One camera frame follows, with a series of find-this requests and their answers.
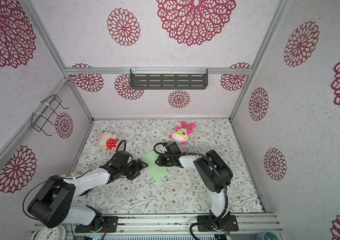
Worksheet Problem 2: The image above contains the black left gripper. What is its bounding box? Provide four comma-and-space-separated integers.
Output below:
120, 158, 148, 181

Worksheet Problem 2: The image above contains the light green paper sheet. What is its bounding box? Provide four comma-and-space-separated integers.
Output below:
142, 152, 169, 182

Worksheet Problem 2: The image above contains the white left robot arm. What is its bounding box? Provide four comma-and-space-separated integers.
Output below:
27, 159, 148, 231

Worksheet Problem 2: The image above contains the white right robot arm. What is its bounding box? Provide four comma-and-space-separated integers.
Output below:
154, 150, 233, 219

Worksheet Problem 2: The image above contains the white pink owl plush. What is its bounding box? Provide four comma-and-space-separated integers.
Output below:
168, 121, 196, 145

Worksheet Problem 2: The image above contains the pink plush red dotted dress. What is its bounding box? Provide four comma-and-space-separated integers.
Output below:
97, 132, 120, 153

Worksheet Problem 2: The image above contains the white analog clock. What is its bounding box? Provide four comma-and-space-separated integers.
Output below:
31, 226, 67, 240

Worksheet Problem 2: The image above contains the teal cup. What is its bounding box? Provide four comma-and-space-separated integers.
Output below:
256, 232, 280, 240

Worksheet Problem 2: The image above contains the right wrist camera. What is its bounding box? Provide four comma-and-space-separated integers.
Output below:
165, 142, 182, 155

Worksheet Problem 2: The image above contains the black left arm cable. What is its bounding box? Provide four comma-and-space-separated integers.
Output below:
22, 139, 127, 240

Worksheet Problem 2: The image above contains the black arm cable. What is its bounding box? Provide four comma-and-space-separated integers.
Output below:
153, 141, 229, 240
22, 139, 127, 240

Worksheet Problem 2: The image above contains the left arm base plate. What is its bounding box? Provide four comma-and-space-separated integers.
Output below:
74, 216, 119, 234

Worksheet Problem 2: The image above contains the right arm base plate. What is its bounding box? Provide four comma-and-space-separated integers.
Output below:
197, 213, 239, 232

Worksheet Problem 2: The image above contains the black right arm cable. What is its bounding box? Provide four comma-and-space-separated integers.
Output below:
153, 141, 229, 240

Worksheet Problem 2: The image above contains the grey wall shelf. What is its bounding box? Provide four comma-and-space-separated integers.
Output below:
130, 69, 209, 90

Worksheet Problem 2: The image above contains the black wire wall rack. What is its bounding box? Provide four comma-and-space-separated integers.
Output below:
30, 95, 69, 137

